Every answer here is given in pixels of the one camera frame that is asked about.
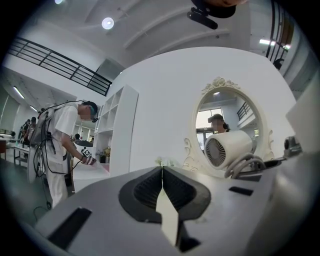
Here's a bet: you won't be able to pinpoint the white open shelf unit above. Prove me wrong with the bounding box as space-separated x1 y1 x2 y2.
93 84 140 177

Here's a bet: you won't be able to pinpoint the long black balcony railing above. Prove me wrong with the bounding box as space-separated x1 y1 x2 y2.
7 36 113 97

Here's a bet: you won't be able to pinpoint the white flowers in vase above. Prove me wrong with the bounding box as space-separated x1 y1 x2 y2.
154 156 176 168

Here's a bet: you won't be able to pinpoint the white low cabinet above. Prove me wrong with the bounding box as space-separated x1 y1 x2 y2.
71 162 111 193

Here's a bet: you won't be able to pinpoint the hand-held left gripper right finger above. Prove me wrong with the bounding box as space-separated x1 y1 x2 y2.
163 166 272 256

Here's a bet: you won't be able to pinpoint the white hair dryer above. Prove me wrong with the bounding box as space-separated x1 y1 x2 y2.
204 129 267 180

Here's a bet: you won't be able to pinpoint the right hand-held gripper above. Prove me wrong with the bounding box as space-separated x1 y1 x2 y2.
231 73 320 256

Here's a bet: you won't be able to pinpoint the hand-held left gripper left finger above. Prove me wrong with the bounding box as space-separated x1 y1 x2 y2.
34 166 182 256

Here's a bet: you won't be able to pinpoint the yellow potted flowers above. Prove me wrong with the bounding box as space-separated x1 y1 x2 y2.
102 146 112 164

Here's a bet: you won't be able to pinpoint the oval mirror with ornate frame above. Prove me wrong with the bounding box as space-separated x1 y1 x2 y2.
182 76 276 179

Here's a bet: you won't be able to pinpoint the white work table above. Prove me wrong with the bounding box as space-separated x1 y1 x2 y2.
12 144 31 167

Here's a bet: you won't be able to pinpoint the black head-mounted camera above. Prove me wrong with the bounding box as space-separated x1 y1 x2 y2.
187 0 237 30

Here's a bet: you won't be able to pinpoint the short black corner railing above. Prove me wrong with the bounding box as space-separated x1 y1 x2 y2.
264 0 296 71

